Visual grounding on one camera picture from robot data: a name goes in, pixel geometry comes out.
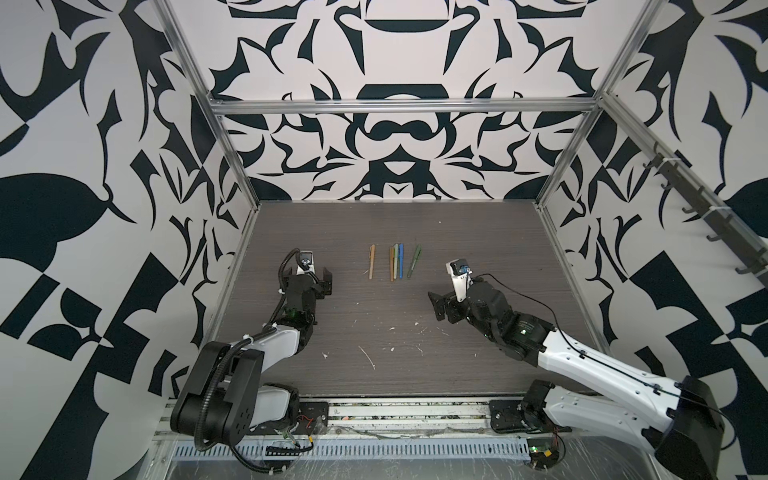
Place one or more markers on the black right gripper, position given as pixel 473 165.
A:
pixel 438 302

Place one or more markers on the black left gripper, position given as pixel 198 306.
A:
pixel 321 286

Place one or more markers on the dark green pen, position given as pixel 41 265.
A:
pixel 414 261

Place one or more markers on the tan pen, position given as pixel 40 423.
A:
pixel 372 254

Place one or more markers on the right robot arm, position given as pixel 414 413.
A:
pixel 677 422

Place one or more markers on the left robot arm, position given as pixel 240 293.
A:
pixel 225 398

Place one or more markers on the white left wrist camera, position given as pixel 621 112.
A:
pixel 305 263

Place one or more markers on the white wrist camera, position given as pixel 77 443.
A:
pixel 461 277
pixel 305 263

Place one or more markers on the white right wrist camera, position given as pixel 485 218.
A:
pixel 461 277

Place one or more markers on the perforated cable tray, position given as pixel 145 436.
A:
pixel 513 449

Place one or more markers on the metal hook rail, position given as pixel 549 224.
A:
pixel 725 225

